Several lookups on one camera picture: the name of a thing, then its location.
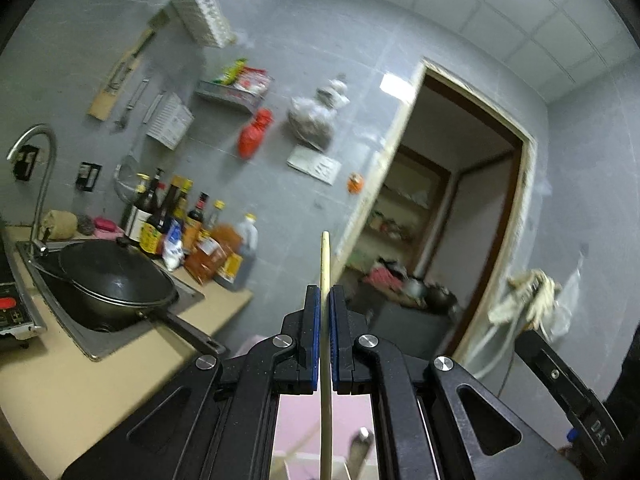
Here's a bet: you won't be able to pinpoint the wooden shelf unit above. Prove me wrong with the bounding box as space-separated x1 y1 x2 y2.
360 145 451 271

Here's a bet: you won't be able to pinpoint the hanging steel utensil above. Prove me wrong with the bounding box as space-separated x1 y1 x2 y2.
142 91 166 126

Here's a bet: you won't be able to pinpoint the red cloth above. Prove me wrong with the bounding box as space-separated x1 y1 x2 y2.
370 267 406 296

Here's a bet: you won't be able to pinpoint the row of dark sauce bottles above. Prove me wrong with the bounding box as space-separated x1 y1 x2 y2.
120 167 226 261

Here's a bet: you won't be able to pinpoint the beige kitchen countertop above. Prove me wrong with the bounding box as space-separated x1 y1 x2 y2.
0 225 253 480

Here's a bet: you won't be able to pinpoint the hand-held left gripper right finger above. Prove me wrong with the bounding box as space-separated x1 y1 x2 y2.
329 284 583 480

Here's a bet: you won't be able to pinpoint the wire wall rack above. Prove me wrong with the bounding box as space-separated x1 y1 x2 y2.
194 77 276 113

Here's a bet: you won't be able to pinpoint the hanging steel peeler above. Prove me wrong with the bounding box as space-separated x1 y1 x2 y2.
114 76 151 131

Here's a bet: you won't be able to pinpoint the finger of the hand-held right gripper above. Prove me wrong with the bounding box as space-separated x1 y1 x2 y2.
514 331 626 459

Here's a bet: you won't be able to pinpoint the cream rubber glove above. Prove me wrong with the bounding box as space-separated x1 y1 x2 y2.
522 270 562 332
487 272 531 326

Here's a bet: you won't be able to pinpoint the white and blue bag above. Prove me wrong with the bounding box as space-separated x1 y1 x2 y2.
161 220 185 270

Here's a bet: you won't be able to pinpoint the dark grey cabinet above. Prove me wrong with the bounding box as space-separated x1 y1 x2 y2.
372 305 456 361

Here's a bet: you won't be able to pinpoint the red plastic bag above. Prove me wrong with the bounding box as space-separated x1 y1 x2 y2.
237 108 275 159

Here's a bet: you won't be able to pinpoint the steel mesh strainer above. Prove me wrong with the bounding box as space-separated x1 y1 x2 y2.
114 155 151 206

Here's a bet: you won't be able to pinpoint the clear plastic bag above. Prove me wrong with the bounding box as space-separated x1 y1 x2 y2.
542 260 586 341

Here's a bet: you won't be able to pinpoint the steel faucet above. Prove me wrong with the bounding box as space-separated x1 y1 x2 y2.
7 124 58 256

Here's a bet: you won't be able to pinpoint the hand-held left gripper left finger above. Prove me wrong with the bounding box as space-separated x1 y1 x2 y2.
60 284 321 480

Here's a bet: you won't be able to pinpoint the large steel spoon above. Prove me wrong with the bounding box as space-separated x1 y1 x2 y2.
350 427 376 480

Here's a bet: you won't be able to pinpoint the clear bag with dark contents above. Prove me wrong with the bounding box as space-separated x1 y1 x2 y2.
287 96 335 153

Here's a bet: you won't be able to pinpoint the colourful seasoning packets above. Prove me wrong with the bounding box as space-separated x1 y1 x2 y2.
215 58 271 96

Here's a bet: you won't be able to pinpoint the light wooden chopstick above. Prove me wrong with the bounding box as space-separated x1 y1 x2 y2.
320 231 335 480
277 425 321 466

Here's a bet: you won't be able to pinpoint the small steel pot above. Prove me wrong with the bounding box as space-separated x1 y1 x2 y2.
402 277 428 303

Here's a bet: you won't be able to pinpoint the dark jug with white cap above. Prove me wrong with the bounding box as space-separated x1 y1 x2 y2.
215 212 260 292

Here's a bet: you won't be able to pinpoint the white plastic bag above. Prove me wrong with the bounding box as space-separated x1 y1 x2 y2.
316 76 351 110

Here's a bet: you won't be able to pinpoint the pale wooden door frame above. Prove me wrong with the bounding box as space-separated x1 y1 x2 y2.
327 57 537 376

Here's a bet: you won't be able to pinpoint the black cooking pot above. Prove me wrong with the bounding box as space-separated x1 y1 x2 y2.
425 282 458 313

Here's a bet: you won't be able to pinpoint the white wall calendar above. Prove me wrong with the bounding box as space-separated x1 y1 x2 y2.
146 92 195 151

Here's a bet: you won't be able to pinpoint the black wok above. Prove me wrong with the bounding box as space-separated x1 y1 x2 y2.
37 239 228 358

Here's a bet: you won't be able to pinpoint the white plastic utensil container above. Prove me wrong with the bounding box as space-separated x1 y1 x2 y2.
272 452 351 480

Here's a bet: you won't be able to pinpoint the black wall socket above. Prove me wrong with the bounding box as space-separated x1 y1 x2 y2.
14 145 41 182
76 161 103 192

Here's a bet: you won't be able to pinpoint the orange oil jug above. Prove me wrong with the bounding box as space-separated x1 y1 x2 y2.
185 222 241 286

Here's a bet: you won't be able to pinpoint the steel sink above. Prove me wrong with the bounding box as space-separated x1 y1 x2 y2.
15 240 206 363

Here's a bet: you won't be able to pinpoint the pink floral cloth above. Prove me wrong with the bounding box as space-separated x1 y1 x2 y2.
272 394 376 480

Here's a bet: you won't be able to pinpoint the wooden hanging board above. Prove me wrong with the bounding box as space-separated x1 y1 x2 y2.
89 10 173 122

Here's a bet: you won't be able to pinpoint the white paper notice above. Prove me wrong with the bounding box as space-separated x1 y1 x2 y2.
287 146 342 186

